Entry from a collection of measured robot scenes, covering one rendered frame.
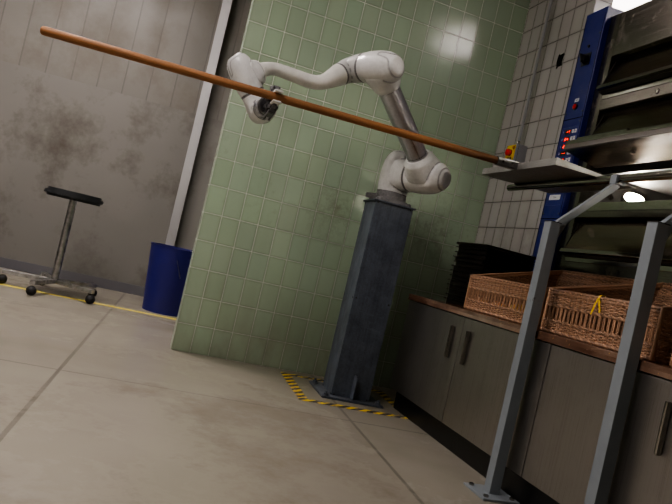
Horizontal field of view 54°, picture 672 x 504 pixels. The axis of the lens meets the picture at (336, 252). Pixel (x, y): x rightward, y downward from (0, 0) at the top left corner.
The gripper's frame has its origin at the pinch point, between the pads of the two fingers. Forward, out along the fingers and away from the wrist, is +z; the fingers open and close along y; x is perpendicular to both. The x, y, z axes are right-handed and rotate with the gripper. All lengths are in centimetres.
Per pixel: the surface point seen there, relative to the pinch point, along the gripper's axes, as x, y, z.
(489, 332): -98, 67, 11
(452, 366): -98, 86, -12
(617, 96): -154, -47, -19
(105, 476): 31, 117, 67
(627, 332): -93, 54, 89
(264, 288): -34, 77, -119
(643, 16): -155, -83, -14
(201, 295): -1, 87, -119
